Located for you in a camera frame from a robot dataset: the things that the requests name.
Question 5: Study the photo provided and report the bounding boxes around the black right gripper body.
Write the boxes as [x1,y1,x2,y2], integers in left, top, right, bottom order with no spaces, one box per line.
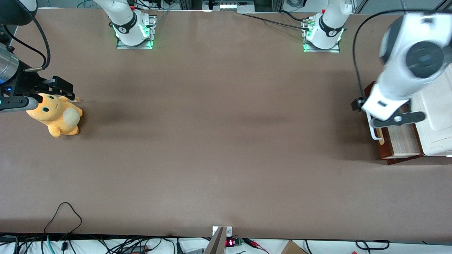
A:
[2,60,55,103]

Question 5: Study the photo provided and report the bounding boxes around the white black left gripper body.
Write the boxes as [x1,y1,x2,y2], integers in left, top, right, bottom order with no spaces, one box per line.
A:
[362,83,412,121]

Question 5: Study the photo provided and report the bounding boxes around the white drawer handle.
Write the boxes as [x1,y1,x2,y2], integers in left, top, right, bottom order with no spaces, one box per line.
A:
[366,112,382,141]

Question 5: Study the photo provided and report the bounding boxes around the orange plush toy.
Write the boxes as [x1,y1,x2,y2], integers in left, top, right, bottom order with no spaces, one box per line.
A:
[26,93,84,139]

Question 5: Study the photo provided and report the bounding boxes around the brown cardboard piece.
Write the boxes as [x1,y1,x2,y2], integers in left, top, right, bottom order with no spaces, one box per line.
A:
[280,240,308,254]

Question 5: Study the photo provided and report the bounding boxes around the white power strip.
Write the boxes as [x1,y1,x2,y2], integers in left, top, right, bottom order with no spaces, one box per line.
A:
[203,0,255,14]

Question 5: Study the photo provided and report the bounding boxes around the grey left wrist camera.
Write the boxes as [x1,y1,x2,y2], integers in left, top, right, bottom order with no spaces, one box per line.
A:
[370,111,427,128]

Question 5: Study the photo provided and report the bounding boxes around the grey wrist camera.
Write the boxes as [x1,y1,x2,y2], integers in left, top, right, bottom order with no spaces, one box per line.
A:
[0,96,39,113]
[370,111,427,128]

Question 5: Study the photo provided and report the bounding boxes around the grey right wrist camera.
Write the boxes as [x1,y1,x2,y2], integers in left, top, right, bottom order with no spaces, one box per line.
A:
[0,96,39,113]

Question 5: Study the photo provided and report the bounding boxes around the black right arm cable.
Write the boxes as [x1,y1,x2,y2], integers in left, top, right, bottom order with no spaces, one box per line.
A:
[23,14,51,73]
[2,25,48,62]

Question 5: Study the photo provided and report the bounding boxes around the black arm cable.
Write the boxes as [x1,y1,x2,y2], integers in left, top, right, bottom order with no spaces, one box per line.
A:
[23,14,51,73]
[2,25,48,62]
[352,9,424,103]

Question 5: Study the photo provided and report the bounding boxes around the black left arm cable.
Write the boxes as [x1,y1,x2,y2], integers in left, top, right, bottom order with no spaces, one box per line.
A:
[352,9,424,103]

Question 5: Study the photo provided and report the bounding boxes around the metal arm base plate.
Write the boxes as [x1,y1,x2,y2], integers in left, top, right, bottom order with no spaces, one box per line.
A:
[116,14,158,50]
[302,16,341,54]

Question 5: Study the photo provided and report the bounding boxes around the aluminium frame profile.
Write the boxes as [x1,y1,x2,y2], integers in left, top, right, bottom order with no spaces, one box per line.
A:
[425,0,452,14]

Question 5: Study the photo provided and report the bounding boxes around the long black table cable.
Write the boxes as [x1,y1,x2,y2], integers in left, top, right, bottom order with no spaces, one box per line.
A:
[243,13,312,31]

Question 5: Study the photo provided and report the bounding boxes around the black looped cable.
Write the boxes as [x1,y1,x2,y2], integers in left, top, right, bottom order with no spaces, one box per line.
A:
[44,202,83,235]

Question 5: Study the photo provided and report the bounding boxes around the black flat loop cable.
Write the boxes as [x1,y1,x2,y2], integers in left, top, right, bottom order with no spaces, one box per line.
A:
[355,240,391,250]

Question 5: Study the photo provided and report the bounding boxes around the red clip wires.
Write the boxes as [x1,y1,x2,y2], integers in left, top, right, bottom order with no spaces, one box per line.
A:
[243,238,269,254]

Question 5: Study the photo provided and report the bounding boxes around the small metal bracket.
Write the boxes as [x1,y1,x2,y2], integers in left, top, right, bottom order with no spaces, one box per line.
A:
[212,226,233,238]

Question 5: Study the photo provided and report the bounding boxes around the aluminium camera mount beam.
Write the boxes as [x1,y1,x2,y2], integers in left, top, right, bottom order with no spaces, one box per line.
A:
[203,227,227,254]

